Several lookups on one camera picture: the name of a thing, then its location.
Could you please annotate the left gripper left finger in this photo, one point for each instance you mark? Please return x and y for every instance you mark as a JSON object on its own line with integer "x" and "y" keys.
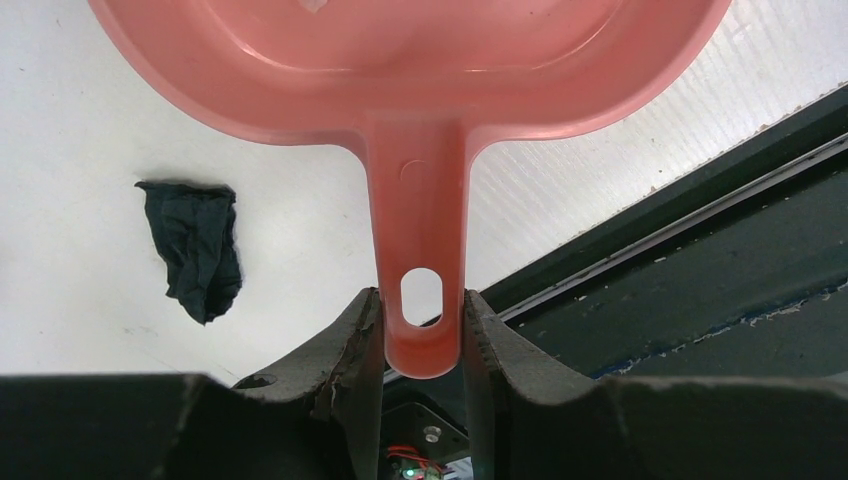
{"x": 322, "y": 402}

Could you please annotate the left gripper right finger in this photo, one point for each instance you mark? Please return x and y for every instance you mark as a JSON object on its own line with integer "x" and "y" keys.
{"x": 515, "y": 398}

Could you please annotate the pink plastic dustpan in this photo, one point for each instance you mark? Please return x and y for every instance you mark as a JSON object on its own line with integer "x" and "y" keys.
{"x": 416, "y": 90}

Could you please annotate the black paper scrap near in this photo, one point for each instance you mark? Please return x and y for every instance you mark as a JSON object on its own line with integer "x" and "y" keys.
{"x": 192, "y": 227}

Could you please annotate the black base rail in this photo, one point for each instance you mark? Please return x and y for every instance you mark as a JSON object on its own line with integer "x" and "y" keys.
{"x": 711, "y": 317}

